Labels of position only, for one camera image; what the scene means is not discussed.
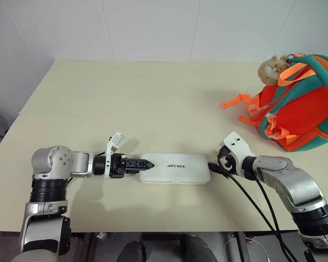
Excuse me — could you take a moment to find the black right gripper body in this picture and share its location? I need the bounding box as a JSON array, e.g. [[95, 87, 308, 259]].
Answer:
[[216, 145, 238, 176]]

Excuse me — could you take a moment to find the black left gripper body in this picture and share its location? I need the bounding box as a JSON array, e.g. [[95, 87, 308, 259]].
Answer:
[[110, 153, 128, 179]]

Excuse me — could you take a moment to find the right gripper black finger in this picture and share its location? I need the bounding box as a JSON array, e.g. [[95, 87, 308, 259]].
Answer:
[[207, 162, 226, 175]]

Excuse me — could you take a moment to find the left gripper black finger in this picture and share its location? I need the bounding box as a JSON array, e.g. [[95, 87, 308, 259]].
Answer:
[[125, 157, 156, 168], [125, 165, 153, 174]]

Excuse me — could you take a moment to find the flat white box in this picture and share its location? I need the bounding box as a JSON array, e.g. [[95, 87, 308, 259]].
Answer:
[[138, 152, 212, 185]]

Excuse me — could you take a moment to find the orange and teal backpack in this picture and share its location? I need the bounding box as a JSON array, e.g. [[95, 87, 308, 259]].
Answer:
[[220, 53, 328, 152]]

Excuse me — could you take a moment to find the dark rounded shape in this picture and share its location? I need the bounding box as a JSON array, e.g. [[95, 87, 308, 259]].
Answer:
[[119, 240, 147, 262], [180, 234, 218, 262]]

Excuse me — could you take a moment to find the tan plush hamster toy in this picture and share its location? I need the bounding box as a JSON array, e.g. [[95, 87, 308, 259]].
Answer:
[[257, 54, 292, 86]]

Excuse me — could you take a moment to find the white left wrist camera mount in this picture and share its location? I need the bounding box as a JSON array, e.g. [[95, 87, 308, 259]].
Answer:
[[103, 132, 126, 180]]

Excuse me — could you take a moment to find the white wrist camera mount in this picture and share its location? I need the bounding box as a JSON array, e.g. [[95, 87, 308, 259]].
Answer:
[[223, 132, 257, 178], [103, 132, 126, 180]]

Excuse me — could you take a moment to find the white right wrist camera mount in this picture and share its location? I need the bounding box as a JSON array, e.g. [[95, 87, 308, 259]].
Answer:
[[223, 132, 257, 178]]

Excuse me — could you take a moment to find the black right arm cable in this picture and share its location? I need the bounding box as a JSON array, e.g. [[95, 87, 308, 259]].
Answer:
[[254, 176, 284, 248], [223, 169, 300, 262]]

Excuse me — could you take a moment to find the thin white cable loop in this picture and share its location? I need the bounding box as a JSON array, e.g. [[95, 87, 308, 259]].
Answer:
[[223, 236, 270, 262]]

